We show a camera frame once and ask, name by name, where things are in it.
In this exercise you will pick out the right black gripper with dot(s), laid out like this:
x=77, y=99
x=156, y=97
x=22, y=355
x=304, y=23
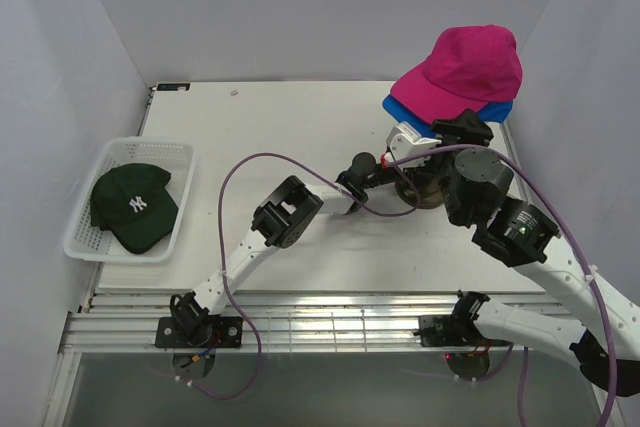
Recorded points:
x=467, y=125

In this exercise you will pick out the blue baseball cap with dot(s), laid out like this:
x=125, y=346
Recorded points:
x=491, y=112

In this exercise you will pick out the pink baseball cap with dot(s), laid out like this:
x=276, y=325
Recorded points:
x=468, y=68

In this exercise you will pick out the dark brown mannequin stand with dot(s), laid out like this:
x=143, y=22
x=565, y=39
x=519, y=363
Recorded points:
x=419, y=188

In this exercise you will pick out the dark green baseball cap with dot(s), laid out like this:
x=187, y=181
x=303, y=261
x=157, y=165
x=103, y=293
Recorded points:
x=132, y=202

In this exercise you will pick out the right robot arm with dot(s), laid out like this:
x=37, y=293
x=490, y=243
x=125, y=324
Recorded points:
x=602, y=337

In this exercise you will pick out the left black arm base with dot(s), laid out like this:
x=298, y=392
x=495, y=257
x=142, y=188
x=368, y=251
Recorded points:
x=216, y=331

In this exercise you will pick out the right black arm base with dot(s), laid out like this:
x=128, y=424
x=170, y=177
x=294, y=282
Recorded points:
x=447, y=331

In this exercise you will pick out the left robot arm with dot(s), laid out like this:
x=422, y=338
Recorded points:
x=278, y=222

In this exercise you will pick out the white plastic basket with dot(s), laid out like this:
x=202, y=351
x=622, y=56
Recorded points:
x=83, y=241

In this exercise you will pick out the small black label sticker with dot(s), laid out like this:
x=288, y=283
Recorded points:
x=173, y=87

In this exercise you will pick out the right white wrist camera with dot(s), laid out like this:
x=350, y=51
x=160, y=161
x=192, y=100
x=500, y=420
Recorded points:
x=405, y=141

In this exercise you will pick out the aluminium rail frame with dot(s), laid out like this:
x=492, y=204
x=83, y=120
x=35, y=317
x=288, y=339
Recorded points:
x=334, y=348

